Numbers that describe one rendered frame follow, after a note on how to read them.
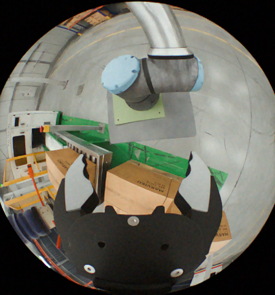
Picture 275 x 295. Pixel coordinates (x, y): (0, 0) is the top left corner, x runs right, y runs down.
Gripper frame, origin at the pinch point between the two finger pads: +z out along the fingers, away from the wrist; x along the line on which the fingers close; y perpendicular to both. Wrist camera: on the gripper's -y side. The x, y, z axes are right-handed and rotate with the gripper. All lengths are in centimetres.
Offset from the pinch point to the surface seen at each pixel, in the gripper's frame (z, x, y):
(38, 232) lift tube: -25, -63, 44
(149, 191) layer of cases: 40, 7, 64
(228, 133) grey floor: 75, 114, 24
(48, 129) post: 60, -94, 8
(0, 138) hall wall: 68, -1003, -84
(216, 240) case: -19, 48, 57
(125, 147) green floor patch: 116, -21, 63
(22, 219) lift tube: -25, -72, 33
